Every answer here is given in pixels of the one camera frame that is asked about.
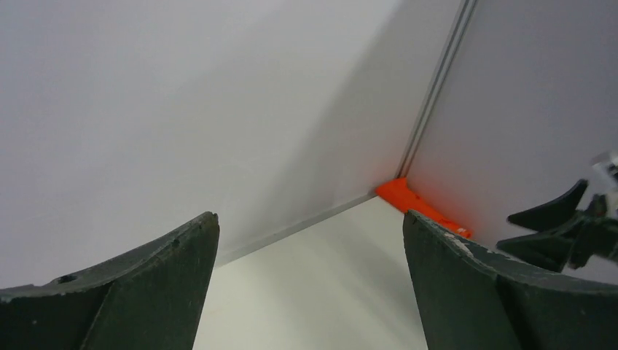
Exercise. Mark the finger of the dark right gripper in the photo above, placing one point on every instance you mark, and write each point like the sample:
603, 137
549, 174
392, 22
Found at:
541, 250
553, 213

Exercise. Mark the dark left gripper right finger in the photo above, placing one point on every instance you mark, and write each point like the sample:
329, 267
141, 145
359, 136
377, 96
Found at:
471, 297

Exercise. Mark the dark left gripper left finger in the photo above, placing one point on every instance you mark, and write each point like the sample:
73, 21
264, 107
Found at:
150, 297

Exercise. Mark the orange folded cloth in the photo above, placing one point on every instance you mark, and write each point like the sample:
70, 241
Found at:
401, 197

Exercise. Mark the aluminium corner frame post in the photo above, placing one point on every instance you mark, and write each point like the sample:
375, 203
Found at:
452, 43

